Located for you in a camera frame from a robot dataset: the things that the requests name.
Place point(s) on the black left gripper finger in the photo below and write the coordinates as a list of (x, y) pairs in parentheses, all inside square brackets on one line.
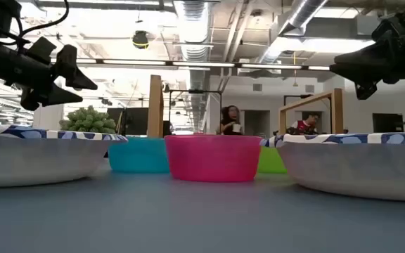
[(46, 96), (70, 70)]

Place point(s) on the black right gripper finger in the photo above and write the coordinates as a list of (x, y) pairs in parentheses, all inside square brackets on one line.
[(366, 90), (367, 65)]

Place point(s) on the blue patterned paper bowl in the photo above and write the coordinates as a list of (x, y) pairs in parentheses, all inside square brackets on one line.
[(360, 168), (30, 161)]

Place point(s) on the teal plastic bowl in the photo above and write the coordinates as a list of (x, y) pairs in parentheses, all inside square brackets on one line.
[(137, 154)]

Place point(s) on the green plastic bowl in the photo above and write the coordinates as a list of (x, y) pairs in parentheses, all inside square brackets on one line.
[(271, 161)]

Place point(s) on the white column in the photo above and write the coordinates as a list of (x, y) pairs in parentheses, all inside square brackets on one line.
[(48, 117)]

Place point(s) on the black monitor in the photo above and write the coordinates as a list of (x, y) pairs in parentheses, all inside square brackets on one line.
[(387, 123)]

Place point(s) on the bumpy green succulent plant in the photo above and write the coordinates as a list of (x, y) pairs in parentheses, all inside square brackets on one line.
[(88, 121)]

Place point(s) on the person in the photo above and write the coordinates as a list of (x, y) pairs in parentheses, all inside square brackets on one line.
[(229, 121), (304, 126)]

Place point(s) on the black round ceiling device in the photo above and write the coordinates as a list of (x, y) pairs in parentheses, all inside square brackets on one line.
[(140, 39)]

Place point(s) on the white cup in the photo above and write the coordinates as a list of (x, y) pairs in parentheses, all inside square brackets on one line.
[(237, 128)]

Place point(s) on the pink plastic bowl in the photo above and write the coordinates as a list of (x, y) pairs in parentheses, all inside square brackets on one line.
[(213, 158)]

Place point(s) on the silver ceiling air duct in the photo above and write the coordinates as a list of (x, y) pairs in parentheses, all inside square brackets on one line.
[(192, 31), (295, 21)]

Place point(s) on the black metal stand frame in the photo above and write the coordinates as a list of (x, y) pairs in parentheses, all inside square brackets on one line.
[(195, 91)]

